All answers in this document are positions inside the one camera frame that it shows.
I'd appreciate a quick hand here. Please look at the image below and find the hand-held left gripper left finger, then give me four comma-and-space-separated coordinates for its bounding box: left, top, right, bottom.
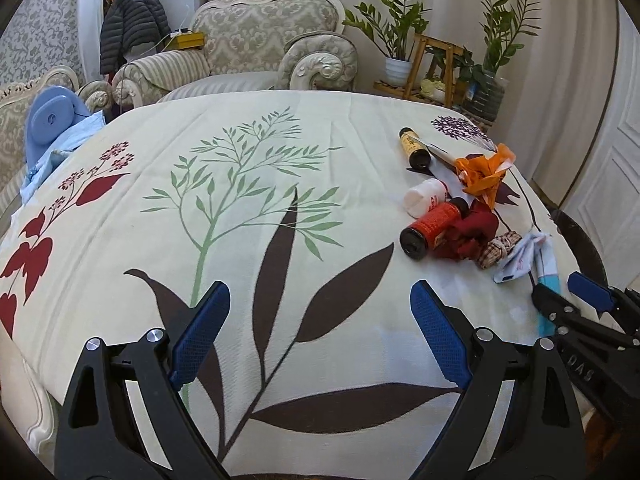
54, 280, 233, 480

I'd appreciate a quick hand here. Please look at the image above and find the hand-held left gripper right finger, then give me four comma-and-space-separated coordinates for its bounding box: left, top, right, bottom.
407, 280, 586, 480

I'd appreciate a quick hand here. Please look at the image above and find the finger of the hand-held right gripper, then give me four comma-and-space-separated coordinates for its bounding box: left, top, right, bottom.
531, 284, 626, 348
567, 271, 640, 336

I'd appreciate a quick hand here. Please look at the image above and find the blue and white tube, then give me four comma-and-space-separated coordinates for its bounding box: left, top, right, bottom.
531, 245, 560, 337

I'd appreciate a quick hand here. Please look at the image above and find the small white plastic bottle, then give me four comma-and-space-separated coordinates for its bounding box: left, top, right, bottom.
404, 178, 451, 219

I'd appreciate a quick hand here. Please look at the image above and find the orange plastic wrapper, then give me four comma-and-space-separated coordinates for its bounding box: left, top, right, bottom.
454, 144, 516, 211

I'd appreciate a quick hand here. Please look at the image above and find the long white cardboard box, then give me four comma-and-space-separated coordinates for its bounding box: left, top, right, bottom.
428, 144, 472, 203

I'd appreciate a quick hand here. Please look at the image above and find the crumpled white paper wrapper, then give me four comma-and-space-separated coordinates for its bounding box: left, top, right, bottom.
492, 232, 553, 283

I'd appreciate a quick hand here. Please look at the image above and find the checked brown cloth bundle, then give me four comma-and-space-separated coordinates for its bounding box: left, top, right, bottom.
477, 230, 522, 271

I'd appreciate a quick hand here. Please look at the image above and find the dark red cloth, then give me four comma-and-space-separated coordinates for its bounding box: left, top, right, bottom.
432, 202, 499, 261

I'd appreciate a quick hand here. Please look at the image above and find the red label dark bottle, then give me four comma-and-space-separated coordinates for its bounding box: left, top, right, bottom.
400, 199, 471, 261

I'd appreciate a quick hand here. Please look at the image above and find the white panelled door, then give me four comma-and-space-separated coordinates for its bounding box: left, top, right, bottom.
560, 10, 640, 261

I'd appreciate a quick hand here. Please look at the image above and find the white carved chair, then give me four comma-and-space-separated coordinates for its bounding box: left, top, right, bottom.
21, 355, 62, 457

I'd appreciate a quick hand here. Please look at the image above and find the yellow label dark bottle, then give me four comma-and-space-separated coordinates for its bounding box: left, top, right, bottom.
398, 128, 432, 171

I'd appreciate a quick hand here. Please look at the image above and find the floral printed tablecloth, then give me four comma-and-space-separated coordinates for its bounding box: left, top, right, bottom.
0, 89, 583, 480

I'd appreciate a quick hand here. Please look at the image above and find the tall green plant dark pot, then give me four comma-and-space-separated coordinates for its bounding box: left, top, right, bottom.
462, 0, 541, 123

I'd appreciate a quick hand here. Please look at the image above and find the light blue cloth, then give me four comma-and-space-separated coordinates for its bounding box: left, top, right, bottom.
20, 112, 108, 206

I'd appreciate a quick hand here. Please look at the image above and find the small leafy plant yellow pot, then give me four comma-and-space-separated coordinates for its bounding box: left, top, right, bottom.
420, 45, 488, 105

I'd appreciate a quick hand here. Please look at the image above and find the blue plastic seat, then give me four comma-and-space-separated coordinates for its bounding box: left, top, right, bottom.
25, 85, 93, 171

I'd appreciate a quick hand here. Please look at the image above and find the green plant in white pot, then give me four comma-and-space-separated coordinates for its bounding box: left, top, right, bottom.
342, 0, 433, 88

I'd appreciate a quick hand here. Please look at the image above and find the wooden plant stand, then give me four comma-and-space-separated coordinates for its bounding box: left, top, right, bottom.
372, 34, 496, 121

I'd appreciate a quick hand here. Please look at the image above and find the ornate beige sofa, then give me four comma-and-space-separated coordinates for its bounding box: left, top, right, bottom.
0, 65, 116, 201

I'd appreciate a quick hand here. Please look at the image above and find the yellow box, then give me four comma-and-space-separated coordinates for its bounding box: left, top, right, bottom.
164, 31, 206, 52

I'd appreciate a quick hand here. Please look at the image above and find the ornate beige armchair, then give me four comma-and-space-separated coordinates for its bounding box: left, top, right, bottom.
112, 0, 359, 111

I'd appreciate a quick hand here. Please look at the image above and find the dark grey puffer jacket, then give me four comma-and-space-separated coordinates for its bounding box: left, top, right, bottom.
100, 0, 171, 76

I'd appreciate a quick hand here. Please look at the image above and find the white door frame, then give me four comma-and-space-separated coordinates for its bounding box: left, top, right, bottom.
79, 0, 108, 90

